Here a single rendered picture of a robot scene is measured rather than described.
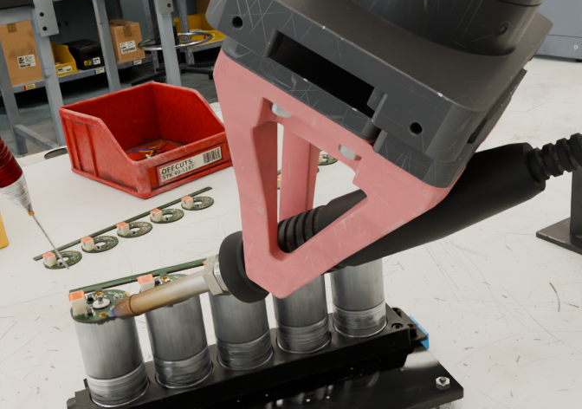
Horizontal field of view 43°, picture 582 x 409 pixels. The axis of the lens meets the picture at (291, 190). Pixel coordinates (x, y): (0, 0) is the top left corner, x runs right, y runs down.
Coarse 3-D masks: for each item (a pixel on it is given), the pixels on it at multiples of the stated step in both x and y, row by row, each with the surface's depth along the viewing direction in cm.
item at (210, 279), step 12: (216, 264) 25; (192, 276) 26; (204, 276) 25; (216, 276) 25; (156, 288) 27; (168, 288) 27; (180, 288) 27; (192, 288) 26; (204, 288) 26; (216, 288) 25; (120, 300) 29; (132, 300) 28; (144, 300) 28; (156, 300) 27; (168, 300) 27; (180, 300) 27; (120, 312) 28; (132, 312) 28; (144, 312) 28
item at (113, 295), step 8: (88, 296) 31; (96, 296) 31; (104, 296) 31; (112, 296) 31; (120, 296) 31; (88, 304) 31; (112, 304) 30; (72, 312) 30; (88, 312) 30; (96, 312) 30; (80, 320) 29; (88, 320) 29; (96, 320) 29; (104, 320) 29
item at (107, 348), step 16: (96, 304) 30; (112, 320) 30; (128, 320) 30; (80, 336) 30; (96, 336) 30; (112, 336) 30; (128, 336) 30; (96, 352) 30; (112, 352) 30; (128, 352) 30; (96, 368) 30; (112, 368) 30; (128, 368) 31; (144, 368) 32; (96, 384) 31; (112, 384) 30; (128, 384) 31; (144, 384) 31; (96, 400) 31; (112, 400) 31; (128, 400) 31
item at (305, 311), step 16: (304, 288) 32; (320, 288) 32; (288, 304) 32; (304, 304) 32; (320, 304) 33; (288, 320) 33; (304, 320) 32; (320, 320) 33; (288, 336) 33; (304, 336) 33; (320, 336) 33; (288, 352) 33; (304, 352) 33
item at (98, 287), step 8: (184, 264) 33; (192, 264) 33; (200, 264) 33; (144, 272) 33; (152, 272) 33; (160, 272) 33; (168, 272) 33; (112, 280) 32; (120, 280) 32; (128, 280) 32; (136, 280) 32; (80, 288) 32; (88, 288) 32; (96, 288) 32; (104, 288) 32
